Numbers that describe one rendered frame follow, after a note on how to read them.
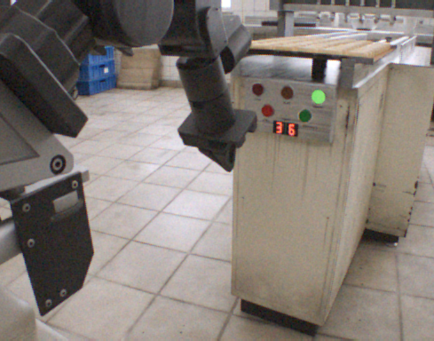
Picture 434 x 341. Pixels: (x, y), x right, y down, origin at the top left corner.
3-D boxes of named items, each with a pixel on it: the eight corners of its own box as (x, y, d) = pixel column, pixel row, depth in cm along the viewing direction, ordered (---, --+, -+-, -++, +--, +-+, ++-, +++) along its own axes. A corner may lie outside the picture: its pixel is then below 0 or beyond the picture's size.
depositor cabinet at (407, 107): (326, 147, 302) (335, 39, 270) (417, 164, 269) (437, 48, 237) (261, 218, 199) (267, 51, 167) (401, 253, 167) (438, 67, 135)
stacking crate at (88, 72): (93, 73, 549) (92, 59, 542) (115, 74, 537) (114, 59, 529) (67, 80, 497) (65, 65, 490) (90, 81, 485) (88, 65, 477)
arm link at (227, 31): (143, 16, 44) (204, 14, 40) (191, -21, 51) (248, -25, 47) (172, 96, 53) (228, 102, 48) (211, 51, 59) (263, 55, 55)
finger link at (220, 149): (214, 150, 66) (200, 106, 59) (252, 157, 63) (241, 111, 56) (194, 178, 62) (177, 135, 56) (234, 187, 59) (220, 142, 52)
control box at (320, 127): (248, 125, 107) (249, 75, 101) (334, 139, 96) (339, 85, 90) (242, 129, 104) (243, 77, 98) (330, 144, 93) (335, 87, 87)
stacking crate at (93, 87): (95, 86, 557) (94, 73, 550) (117, 87, 543) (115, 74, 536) (67, 94, 506) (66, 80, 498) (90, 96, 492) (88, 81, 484)
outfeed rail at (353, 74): (403, 45, 248) (405, 35, 245) (407, 45, 246) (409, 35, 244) (339, 88, 87) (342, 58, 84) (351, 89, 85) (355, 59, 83)
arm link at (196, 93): (164, 62, 47) (203, 64, 44) (192, 35, 51) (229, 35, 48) (180, 106, 52) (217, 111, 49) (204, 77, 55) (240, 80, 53)
